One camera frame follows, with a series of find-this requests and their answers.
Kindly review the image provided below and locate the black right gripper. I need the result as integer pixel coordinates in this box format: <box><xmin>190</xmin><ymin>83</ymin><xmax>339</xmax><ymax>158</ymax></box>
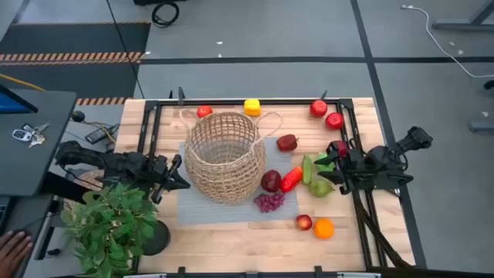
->
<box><xmin>314</xmin><ymin>141</ymin><xmax>370</xmax><ymax>195</ymax></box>

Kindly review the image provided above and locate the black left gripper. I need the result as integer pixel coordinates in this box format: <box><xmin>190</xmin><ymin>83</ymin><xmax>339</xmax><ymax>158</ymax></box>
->
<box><xmin>144</xmin><ymin>153</ymin><xmax>191</xmax><ymax>205</ymax></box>

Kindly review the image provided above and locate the green apple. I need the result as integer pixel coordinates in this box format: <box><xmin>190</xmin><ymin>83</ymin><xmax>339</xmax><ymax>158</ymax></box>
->
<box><xmin>316</xmin><ymin>153</ymin><xmax>337</xmax><ymax>173</ymax></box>

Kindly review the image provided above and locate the green pear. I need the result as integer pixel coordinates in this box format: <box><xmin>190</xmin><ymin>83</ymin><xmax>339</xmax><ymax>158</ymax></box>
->
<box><xmin>308</xmin><ymin>178</ymin><xmax>335</xmax><ymax>198</ymax></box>

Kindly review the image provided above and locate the long red chili pepper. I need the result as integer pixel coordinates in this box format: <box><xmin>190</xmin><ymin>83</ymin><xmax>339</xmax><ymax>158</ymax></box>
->
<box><xmin>280</xmin><ymin>166</ymin><xmax>304</xmax><ymax>193</ymax></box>

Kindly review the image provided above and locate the dark red bell pepper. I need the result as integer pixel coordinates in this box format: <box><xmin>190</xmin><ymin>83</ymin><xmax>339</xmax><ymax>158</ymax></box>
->
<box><xmin>276</xmin><ymin>134</ymin><xmax>299</xmax><ymax>152</ymax></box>

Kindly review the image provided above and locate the red yellow apple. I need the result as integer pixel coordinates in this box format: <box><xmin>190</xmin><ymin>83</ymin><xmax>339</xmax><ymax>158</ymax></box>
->
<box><xmin>296</xmin><ymin>214</ymin><xmax>313</xmax><ymax>232</ymax></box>

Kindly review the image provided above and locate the dark red apple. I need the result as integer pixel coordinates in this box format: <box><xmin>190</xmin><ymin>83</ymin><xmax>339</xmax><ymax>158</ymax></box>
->
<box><xmin>260</xmin><ymin>169</ymin><xmax>283</xmax><ymax>193</ymax></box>

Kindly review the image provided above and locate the orange fruit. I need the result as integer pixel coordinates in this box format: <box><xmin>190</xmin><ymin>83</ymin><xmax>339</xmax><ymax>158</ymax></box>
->
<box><xmin>313</xmin><ymin>218</ymin><xmax>335</xmax><ymax>240</ymax></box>

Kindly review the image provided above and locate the yellow bell pepper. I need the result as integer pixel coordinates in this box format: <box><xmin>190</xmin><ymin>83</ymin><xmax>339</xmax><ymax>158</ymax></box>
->
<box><xmin>243</xmin><ymin>98</ymin><xmax>262</xmax><ymax>117</ymax></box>

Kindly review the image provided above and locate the grey woven placemat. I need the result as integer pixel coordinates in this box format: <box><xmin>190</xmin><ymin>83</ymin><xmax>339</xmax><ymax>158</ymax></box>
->
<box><xmin>176</xmin><ymin>137</ymin><xmax>300</xmax><ymax>227</ymax></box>

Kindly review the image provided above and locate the black plant pot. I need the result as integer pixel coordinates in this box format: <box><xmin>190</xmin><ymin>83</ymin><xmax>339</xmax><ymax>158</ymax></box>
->
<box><xmin>140</xmin><ymin>219</ymin><xmax>172</xmax><ymax>256</ymax></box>

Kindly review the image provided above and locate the purple grape bunch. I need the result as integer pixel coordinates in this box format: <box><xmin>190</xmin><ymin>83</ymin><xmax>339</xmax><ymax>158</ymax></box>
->
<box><xmin>252</xmin><ymin>192</ymin><xmax>286</xmax><ymax>214</ymax></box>

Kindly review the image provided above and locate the green leafy plant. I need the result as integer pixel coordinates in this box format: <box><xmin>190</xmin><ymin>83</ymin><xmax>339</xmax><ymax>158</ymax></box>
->
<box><xmin>59</xmin><ymin>181</ymin><xmax>159</xmax><ymax>278</ymax></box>

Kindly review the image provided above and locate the round woven mat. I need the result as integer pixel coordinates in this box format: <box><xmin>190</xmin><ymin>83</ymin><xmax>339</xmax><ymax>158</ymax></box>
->
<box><xmin>63</xmin><ymin>169</ymin><xmax>107</xmax><ymax>209</ymax></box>

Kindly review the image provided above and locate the black power adapter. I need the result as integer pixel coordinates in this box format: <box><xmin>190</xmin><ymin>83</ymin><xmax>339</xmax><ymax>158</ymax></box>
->
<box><xmin>84</xmin><ymin>123</ymin><xmax>120</xmax><ymax>146</ymax></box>

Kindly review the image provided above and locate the black desk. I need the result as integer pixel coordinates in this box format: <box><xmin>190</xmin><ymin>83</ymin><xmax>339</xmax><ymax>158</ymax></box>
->
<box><xmin>0</xmin><ymin>89</ymin><xmax>78</xmax><ymax>198</ymax></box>

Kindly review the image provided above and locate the dark grey desk shelf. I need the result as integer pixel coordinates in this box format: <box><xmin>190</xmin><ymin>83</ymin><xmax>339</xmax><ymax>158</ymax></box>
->
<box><xmin>0</xmin><ymin>192</ymin><xmax>55</xmax><ymax>278</ymax></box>

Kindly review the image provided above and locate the key bunch with fob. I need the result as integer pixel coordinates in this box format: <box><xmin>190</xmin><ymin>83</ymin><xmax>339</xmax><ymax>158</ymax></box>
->
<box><xmin>11</xmin><ymin>121</ymin><xmax>51</xmax><ymax>149</ymax></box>

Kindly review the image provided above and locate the grey furniture foot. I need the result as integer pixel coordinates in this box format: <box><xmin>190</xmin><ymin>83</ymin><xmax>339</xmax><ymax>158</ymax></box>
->
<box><xmin>469</xmin><ymin>120</ymin><xmax>494</xmax><ymax>134</ymax></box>

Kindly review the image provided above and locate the black mat striped edge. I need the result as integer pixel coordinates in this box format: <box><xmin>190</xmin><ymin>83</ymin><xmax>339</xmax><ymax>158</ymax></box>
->
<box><xmin>0</xmin><ymin>21</ymin><xmax>152</xmax><ymax>106</ymax></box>

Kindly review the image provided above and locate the person's hand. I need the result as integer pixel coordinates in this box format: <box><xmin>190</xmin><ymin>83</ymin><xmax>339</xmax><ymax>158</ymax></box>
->
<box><xmin>0</xmin><ymin>230</ymin><xmax>35</xmax><ymax>278</ymax></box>

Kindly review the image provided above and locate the computer monitor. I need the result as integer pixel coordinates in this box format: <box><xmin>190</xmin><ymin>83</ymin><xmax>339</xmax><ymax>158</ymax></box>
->
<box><xmin>0</xmin><ymin>83</ymin><xmax>39</xmax><ymax>115</ymax></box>

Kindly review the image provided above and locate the grey table leg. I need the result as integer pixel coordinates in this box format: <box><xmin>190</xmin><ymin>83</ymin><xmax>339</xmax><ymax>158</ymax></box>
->
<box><xmin>431</xmin><ymin>0</ymin><xmax>494</xmax><ymax>32</ymax></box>

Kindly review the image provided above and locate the woven rope basket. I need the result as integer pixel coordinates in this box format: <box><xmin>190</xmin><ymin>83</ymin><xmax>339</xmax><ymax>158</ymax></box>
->
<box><xmin>179</xmin><ymin>110</ymin><xmax>285</xmax><ymax>205</ymax></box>

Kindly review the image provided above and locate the black metal table frame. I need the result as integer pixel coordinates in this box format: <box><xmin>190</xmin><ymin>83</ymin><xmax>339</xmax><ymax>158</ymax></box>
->
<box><xmin>133</xmin><ymin>97</ymin><xmax>418</xmax><ymax>278</ymax></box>

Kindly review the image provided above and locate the thin black cable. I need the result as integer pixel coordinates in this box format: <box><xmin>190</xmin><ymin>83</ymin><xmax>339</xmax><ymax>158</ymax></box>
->
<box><xmin>106</xmin><ymin>0</ymin><xmax>146</xmax><ymax>100</ymax></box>

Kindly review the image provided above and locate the black coiled cable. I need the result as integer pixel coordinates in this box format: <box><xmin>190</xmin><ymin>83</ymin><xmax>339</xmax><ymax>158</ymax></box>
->
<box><xmin>151</xmin><ymin>2</ymin><xmax>181</xmax><ymax>29</ymax></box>

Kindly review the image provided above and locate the white cable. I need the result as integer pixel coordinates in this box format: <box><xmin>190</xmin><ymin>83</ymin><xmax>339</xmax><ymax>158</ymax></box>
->
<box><xmin>400</xmin><ymin>3</ymin><xmax>494</xmax><ymax>79</ymax></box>

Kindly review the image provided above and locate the yellow cable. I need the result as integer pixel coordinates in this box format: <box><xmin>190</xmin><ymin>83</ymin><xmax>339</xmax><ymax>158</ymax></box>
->
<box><xmin>0</xmin><ymin>73</ymin><xmax>46</xmax><ymax>93</ymax></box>

